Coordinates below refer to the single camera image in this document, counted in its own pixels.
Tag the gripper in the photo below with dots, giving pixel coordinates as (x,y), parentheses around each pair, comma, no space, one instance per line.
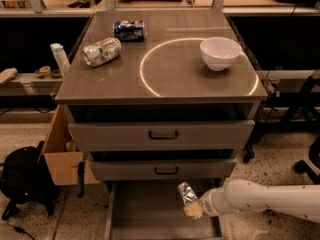
(209,202)

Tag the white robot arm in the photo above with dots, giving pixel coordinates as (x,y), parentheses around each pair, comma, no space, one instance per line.
(301,201)

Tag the grey middle drawer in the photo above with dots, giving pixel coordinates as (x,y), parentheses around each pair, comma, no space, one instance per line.
(162,170)

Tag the grey drawer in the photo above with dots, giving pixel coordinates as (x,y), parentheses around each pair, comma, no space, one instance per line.
(158,136)
(162,170)
(153,210)

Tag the grey bottom drawer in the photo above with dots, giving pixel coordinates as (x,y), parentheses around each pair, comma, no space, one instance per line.
(153,210)

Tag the grey top drawer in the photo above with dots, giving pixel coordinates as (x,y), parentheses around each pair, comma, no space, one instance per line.
(158,136)

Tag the grey drawer cabinet counter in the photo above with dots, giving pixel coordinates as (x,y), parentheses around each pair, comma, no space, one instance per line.
(165,68)

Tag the blue pepsi can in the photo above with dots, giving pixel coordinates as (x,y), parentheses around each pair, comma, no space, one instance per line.
(129,30)

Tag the brown cardboard box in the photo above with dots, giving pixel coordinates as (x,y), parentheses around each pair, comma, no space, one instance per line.
(60,151)

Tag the white ceramic bowl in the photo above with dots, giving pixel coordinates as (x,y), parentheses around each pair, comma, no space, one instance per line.
(218,53)

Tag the black backpack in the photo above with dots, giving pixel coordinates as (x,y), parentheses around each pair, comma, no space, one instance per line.
(25,177)

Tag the white plastic bottle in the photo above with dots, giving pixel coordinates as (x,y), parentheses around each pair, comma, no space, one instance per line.
(61,58)

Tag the small round tape rolls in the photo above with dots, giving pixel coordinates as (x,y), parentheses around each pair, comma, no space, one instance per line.
(46,72)

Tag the beige block on shelf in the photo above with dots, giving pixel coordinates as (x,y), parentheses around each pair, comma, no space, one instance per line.
(8,74)

